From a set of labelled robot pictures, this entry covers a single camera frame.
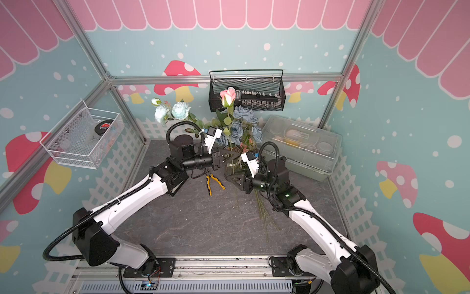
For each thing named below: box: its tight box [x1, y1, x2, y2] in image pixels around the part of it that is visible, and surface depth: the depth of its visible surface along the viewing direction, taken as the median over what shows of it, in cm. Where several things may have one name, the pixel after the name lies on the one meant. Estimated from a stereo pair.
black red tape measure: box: [94, 119, 114, 136], surface depth 80 cm
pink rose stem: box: [219, 86, 237, 174], surface depth 62 cm
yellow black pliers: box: [205, 173, 226, 197], surface depth 101 cm
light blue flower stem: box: [151, 97, 211, 139], surface depth 67 cm
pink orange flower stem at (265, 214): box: [254, 188, 280, 242], surface depth 89 cm
